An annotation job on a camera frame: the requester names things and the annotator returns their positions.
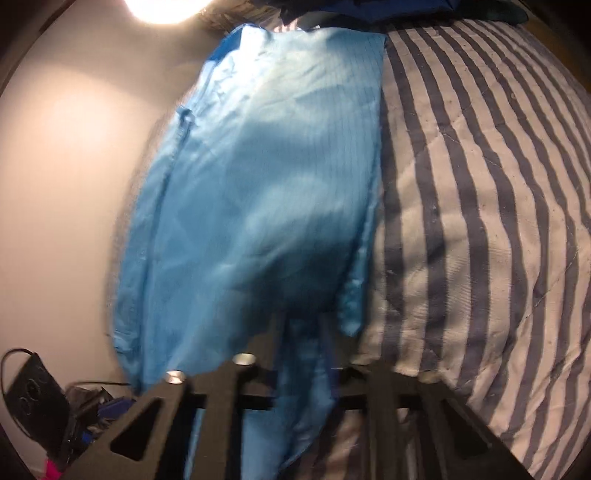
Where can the striped bed sheet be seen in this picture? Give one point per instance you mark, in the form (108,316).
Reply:
(461,230)

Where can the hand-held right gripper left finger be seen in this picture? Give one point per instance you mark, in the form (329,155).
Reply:
(258,383)

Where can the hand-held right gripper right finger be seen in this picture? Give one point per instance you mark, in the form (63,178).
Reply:
(369,387)

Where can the light blue jacket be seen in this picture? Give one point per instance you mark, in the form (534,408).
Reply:
(258,184)

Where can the dark navy down jacket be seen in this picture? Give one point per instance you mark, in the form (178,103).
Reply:
(498,11)

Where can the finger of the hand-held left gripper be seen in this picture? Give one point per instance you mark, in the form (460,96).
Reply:
(106,408)

